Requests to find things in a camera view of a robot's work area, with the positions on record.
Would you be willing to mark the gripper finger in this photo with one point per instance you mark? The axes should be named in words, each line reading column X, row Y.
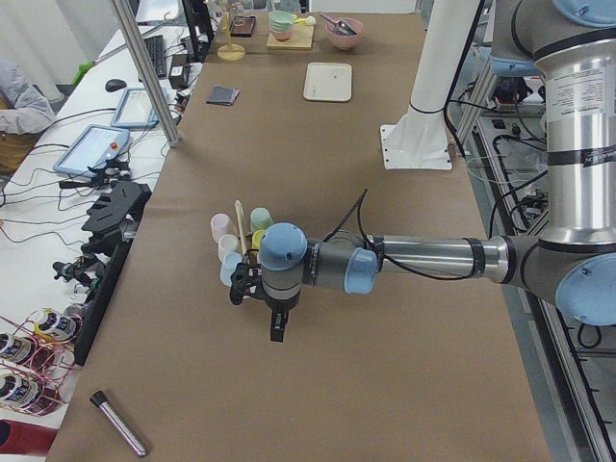
column 278, row 322

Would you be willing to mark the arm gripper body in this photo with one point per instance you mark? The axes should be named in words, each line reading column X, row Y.
column 280, row 306

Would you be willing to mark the green cup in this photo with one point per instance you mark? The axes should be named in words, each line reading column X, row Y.
column 260, row 219

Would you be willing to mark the cream rectangular tray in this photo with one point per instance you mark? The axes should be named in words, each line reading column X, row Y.
column 328, row 82

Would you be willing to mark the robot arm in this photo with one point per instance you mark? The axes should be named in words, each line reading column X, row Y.
column 571, row 264

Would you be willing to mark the yellow cup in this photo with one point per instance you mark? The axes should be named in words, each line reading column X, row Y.
column 256, row 238

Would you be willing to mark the light blue cup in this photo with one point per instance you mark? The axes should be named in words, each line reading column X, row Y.
column 228, row 266

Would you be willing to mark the white cup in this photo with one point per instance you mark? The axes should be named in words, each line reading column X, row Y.
column 228, row 244

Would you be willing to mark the pink cup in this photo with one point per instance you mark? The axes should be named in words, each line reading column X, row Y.
column 221, row 224

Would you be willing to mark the white cup rack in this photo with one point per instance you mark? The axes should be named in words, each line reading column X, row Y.
column 239, row 209

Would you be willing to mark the grey folded cloth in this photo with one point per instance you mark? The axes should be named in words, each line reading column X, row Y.
column 223, row 96

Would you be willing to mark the teach pendant far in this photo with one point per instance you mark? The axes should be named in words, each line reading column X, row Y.
column 134, row 111

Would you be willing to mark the teach pendant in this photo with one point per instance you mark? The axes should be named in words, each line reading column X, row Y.
column 92, row 150
column 134, row 111

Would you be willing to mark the teach pendant near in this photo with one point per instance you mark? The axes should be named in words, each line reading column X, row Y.
column 92, row 150

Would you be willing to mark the wooden mug tree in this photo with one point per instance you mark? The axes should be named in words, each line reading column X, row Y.
column 229, row 51

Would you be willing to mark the pink bowl with ice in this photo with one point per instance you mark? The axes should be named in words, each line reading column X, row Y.
column 343, row 41

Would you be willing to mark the wooden cutting board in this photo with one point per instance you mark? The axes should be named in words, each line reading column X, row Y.
column 301, row 39

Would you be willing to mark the black computer mouse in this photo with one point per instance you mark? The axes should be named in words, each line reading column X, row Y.
column 113, row 85

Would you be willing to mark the stacked green bowls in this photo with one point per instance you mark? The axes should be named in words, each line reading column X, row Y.
column 281, row 25

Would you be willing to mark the metal scoop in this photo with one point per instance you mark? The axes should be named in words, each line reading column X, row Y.
column 339, row 25

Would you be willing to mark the black keyboard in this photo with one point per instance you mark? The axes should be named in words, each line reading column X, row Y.
column 155, row 47

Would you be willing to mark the black monitor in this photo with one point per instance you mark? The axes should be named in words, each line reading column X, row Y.
column 200, row 27

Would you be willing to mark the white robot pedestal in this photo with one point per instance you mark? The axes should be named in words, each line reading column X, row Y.
column 419, row 140

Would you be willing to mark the aluminium frame post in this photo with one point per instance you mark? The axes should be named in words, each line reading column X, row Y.
column 140, row 57

